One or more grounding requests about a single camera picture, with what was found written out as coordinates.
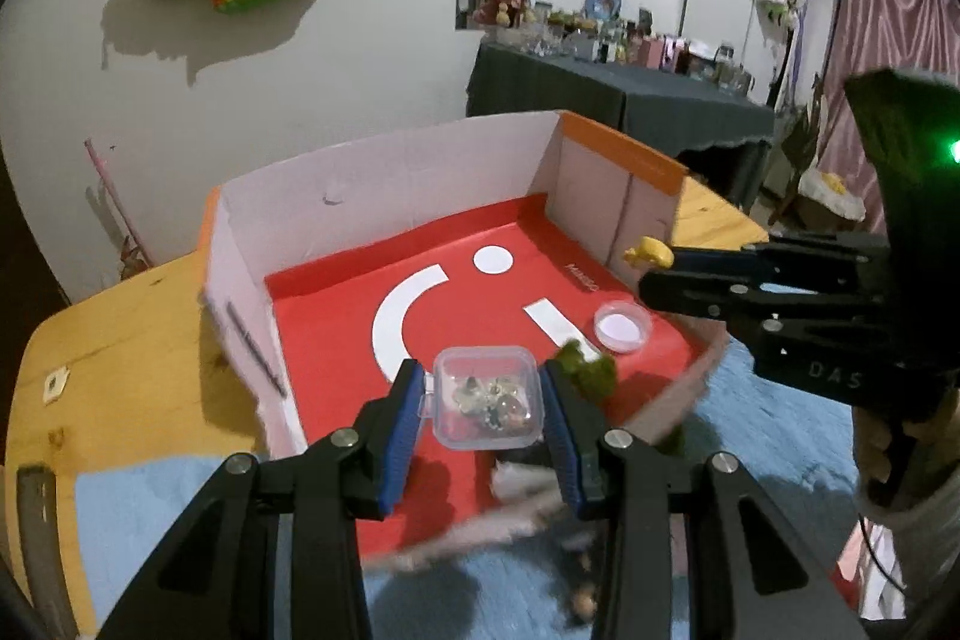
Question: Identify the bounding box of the black cable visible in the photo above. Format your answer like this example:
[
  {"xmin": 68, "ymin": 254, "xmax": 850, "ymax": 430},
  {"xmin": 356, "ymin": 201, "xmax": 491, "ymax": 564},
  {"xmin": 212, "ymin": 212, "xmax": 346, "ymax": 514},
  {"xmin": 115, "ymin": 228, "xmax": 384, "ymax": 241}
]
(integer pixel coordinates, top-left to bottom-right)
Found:
[{"xmin": 859, "ymin": 512, "xmax": 912, "ymax": 592}]

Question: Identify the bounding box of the blue fluffy mat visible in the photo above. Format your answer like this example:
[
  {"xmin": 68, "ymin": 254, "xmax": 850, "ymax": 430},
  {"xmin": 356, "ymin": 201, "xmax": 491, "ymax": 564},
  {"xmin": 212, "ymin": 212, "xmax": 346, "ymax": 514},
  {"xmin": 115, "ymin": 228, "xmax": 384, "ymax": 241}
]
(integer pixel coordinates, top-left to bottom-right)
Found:
[{"xmin": 71, "ymin": 347, "xmax": 863, "ymax": 640}]

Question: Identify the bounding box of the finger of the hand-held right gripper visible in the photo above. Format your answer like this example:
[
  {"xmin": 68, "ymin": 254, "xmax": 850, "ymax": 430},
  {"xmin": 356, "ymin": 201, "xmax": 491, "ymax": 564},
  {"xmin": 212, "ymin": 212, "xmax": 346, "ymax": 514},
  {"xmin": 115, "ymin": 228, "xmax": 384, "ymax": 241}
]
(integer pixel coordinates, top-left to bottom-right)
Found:
[
  {"xmin": 637, "ymin": 271, "xmax": 893, "ymax": 341},
  {"xmin": 667, "ymin": 235, "xmax": 890, "ymax": 285}
]

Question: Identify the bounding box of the dark grey flat strip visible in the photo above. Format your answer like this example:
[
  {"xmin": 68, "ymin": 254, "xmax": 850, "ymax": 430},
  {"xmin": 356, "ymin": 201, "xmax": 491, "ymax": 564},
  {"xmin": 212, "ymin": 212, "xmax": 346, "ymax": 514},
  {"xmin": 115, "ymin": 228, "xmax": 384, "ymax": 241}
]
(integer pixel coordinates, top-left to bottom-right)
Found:
[{"xmin": 15, "ymin": 464, "xmax": 80, "ymax": 640}]

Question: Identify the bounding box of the clear plastic lid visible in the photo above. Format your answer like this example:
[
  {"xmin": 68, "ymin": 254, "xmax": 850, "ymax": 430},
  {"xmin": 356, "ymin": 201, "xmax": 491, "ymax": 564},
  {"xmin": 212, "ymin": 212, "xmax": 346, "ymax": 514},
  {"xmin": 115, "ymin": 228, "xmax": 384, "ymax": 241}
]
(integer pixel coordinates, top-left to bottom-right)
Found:
[{"xmin": 594, "ymin": 301, "xmax": 653, "ymax": 352}]

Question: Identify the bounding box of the small clear plastic box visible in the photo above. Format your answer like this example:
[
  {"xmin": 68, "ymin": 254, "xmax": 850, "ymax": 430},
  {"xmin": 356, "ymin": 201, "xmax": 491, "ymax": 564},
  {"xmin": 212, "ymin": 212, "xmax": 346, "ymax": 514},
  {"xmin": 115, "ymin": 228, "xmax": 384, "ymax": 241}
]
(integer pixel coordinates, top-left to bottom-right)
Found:
[{"xmin": 433, "ymin": 346, "xmax": 544, "ymax": 452}]

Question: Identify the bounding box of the row of small boxes and bottles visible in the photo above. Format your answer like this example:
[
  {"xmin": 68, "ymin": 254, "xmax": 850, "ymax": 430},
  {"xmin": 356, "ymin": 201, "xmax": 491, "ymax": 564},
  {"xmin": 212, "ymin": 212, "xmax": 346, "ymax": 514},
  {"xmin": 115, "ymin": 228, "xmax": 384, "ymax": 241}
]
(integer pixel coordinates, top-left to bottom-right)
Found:
[{"xmin": 495, "ymin": 0, "xmax": 755, "ymax": 97}]

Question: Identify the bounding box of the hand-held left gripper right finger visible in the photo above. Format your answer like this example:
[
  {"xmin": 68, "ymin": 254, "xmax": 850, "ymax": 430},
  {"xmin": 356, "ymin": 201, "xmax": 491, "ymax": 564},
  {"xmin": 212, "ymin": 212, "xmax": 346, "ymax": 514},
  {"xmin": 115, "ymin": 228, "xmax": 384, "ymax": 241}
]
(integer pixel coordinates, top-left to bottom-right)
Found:
[{"xmin": 541, "ymin": 359, "xmax": 871, "ymax": 640}]

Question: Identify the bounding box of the small black figure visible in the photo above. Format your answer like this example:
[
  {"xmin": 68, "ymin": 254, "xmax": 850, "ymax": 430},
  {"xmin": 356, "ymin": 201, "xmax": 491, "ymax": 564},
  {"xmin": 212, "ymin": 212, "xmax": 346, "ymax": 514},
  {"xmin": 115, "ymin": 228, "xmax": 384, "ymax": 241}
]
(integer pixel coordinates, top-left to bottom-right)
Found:
[{"xmin": 559, "ymin": 539, "xmax": 608, "ymax": 622}]

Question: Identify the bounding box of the person's right forearm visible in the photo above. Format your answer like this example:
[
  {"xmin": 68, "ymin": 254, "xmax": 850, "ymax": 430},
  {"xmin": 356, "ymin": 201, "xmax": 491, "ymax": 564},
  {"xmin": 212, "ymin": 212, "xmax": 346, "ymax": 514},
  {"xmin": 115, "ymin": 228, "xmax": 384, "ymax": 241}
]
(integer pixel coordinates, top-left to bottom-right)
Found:
[{"xmin": 855, "ymin": 452, "xmax": 960, "ymax": 618}]

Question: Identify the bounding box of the green yarn ball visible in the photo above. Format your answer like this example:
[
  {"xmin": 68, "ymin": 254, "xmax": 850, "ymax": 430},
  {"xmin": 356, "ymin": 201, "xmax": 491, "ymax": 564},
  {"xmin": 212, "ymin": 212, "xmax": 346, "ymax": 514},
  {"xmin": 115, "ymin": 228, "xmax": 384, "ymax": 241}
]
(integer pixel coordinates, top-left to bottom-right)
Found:
[{"xmin": 555, "ymin": 340, "xmax": 620, "ymax": 401}]

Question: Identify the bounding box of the orange cardboard box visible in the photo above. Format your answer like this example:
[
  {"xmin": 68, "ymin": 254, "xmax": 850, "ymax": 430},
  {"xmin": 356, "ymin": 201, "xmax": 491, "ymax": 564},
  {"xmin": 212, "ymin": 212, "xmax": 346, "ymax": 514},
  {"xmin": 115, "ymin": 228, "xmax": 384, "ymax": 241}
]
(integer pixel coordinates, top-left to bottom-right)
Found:
[{"xmin": 196, "ymin": 110, "xmax": 732, "ymax": 566}]

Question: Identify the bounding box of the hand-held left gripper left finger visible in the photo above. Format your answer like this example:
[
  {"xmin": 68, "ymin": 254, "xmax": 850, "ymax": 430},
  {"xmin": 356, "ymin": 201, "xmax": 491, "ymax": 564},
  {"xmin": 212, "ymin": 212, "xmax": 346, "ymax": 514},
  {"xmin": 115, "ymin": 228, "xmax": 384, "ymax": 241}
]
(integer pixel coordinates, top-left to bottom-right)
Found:
[{"xmin": 97, "ymin": 359, "xmax": 428, "ymax": 640}]

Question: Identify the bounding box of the person's right hand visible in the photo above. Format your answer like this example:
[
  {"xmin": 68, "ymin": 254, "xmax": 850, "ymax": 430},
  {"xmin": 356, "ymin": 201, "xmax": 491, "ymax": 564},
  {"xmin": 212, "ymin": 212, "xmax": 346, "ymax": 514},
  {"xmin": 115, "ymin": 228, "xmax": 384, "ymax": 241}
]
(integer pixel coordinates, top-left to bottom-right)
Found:
[{"xmin": 853, "ymin": 413, "xmax": 905, "ymax": 498}]

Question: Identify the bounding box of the pink stick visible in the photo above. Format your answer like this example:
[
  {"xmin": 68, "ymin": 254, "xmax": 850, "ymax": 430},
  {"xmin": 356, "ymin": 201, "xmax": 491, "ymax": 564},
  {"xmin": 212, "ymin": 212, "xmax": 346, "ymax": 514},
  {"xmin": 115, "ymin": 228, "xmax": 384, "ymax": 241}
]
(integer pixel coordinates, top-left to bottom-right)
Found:
[{"xmin": 84, "ymin": 139, "xmax": 151, "ymax": 270}]

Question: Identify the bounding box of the dark cloth covered table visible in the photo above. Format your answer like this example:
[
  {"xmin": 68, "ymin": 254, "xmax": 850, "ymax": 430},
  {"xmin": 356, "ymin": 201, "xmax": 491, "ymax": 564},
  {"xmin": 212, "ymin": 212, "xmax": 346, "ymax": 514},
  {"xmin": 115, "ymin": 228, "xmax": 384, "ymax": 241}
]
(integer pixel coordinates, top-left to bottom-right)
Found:
[{"xmin": 465, "ymin": 40, "xmax": 777, "ymax": 214}]

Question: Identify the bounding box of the pink curtain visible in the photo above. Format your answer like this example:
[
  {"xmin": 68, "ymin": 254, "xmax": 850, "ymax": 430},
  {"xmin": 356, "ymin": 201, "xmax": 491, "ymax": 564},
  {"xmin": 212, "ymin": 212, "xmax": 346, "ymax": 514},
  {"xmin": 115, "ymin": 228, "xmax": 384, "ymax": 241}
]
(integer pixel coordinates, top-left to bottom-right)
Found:
[{"xmin": 817, "ymin": 0, "xmax": 960, "ymax": 236}]

